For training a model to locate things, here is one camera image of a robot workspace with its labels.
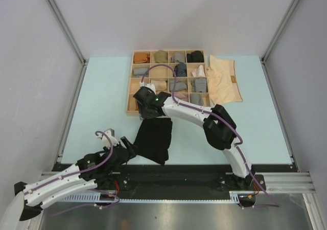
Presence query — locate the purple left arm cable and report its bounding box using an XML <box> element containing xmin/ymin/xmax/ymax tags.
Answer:
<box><xmin>22</xmin><ymin>130</ymin><xmax>121</xmax><ymax>217</ymax></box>

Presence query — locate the orange rolled underwear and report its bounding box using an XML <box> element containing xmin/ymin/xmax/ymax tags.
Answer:
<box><xmin>133</xmin><ymin>52</ymin><xmax>150</xmax><ymax>64</ymax></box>

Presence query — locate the peach underwear flat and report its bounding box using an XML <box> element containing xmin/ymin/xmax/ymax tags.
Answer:
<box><xmin>206</xmin><ymin>55</ymin><xmax>243</xmax><ymax>105</ymax></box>

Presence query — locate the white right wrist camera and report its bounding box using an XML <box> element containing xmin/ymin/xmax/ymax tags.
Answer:
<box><xmin>139</xmin><ymin>82</ymin><xmax>156</xmax><ymax>93</ymax></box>

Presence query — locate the aluminium frame profile front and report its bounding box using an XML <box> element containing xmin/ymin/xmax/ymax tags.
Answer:
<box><xmin>35</xmin><ymin>170</ymin><xmax>317</xmax><ymax>194</ymax></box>

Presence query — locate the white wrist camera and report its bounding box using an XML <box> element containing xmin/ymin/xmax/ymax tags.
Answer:
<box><xmin>95</xmin><ymin>128</ymin><xmax>119</xmax><ymax>147</ymax></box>
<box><xmin>139</xmin><ymin>82</ymin><xmax>156</xmax><ymax>93</ymax></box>

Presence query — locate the white slotted cable duct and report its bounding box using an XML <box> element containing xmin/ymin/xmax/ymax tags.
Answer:
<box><xmin>59</xmin><ymin>188</ymin><xmax>256</xmax><ymax>204</ymax></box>

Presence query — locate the aluminium corner post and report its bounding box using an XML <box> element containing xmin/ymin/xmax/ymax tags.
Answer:
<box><xmin>37</xmin><ymin>0</ymin><xmax>89</xmax><ymax>66</ymax></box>
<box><xmin>260</xmin><ymin>0</ymin><xmax>310</xmax><ymax>65</ymax></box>

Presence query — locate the olive rolled underwear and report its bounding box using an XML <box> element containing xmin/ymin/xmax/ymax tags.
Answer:
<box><xmin>153</xmin><ymin>50</ymin><xmax>168</xmax><ymax>63</ymax></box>

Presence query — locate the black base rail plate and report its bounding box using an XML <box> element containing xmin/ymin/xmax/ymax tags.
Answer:
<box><xmin>52</xmin><ymin>163</ymin><xmax>299</xmax><ymax>201</ymax></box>

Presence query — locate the grey rolled underwear left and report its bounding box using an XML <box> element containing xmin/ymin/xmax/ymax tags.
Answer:
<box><xmin>132</xmin><ymin>67</ymin><xmax>148</xmax><ymax>78</ymax></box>

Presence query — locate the black rolled underwear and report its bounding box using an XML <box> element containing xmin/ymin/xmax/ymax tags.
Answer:
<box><xmin>186</xmin><ymin>50</ymin><xmax>204</xmax><ymax>63</ymax></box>

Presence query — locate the peach rolled underwear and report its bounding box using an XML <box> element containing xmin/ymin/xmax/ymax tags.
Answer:
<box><xmin>150</xmin><ymin>80</ymin><xmax>167</xmax><ymax>92</ymax></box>

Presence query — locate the wooden grid organizer tray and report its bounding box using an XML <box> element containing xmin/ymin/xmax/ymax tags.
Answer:
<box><xmin>126</xmin><ymin>49</ymin><xmax>212</xmax><ymax>116</ymax></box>

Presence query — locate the aluminium corner post left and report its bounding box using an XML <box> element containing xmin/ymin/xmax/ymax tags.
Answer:
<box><xmin>37</xmin><ymin>0</ymin><xmax>89</xmax><ymax>66</ymax></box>

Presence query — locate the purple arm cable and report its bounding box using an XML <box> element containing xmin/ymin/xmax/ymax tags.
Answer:
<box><xmin>140</xmin><ymin>64</ymin><xmax>282</xmax><ymax>208</ymax></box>
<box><xmin>22</xmin><ymin>130</ymin><xmax>121</xmax><ymax>217</ymax></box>

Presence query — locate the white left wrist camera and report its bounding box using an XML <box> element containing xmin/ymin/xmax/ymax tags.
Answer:
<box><xmin>95</xmin><ymin>128</ymin><xmax>119</xmax><ymax>147</ymax></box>

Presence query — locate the navy striped rolled underwear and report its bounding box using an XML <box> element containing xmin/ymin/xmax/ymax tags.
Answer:
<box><xmin>174</xmin><ymin>62</ymin><xmax>187</xmax><ymax>77</ymax></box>

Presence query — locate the black garment pile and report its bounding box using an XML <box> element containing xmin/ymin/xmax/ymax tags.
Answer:
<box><xmin>133</xmin><ymin>118</ymin><xmax>173</xmax><ymax>166</ymax></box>

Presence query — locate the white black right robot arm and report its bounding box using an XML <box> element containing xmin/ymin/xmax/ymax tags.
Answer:
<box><xmin>133</xmin><ymin>86</ymin><xmax>254</xmax><ymax>190</ymax></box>

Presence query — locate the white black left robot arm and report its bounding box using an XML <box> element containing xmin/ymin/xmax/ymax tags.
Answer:
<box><xmin>14</xmin><ymin>137</ymin><xmax>136</xmax><ymax>221</ymax></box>

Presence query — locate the grey rolled underwear middle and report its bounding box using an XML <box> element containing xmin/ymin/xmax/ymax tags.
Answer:
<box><xmin>169</xmin><ymin>80</ymin><xmax>187</xmax><ymax>92</ymax></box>

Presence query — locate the grey rolled underwear bottom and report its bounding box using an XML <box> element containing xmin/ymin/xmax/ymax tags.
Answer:
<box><xmin>190</xmin><ymin>93</ymin><xmax>203</xmax><ymax>106</ymax></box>

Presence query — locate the grey striped rolled underwear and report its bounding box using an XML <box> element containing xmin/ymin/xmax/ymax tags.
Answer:
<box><xmin>191</xmin><ymin>78</ymin><xmax>207</xmax><ymax>93</ymax></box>

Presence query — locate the pink white rolled underwear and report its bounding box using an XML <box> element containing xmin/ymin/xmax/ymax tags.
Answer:
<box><xmin>191</xmin><ymin>64</ymin><xmax>205</xmax><ymax>77</ymax></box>

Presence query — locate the grey rolled underwear top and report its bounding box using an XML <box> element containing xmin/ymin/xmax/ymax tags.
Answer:
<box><xmin>171</xmin><ymin>52</ymin><xmax>185</xmax><ymax>63</ymax></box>

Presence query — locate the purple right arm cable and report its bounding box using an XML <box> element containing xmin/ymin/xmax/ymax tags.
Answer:
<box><xmin>140</xmin><ymin>64</ymin><xmax>282</xmax><ymax>208</ymax></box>

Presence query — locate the aluminium corner post right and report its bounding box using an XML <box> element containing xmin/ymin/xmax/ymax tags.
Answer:
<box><xmin>260</xmin><ymin>0</ymin><xmax>310</xmax><ymax>65</ymax></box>

